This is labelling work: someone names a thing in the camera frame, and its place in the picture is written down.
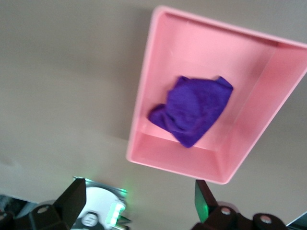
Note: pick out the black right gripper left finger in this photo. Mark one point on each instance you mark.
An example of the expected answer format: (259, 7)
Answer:
(72, 198)

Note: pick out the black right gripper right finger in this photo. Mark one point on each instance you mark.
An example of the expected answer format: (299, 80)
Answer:
(211, 210)

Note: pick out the purple cloth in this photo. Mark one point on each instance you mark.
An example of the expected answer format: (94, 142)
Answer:
(192, 110)

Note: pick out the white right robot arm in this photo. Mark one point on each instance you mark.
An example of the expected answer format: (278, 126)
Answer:
(98, 206)

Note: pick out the pink plastic bin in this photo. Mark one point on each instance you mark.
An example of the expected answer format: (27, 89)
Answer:
(211, 72)

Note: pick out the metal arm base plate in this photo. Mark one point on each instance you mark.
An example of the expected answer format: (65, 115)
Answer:
(115, 189)

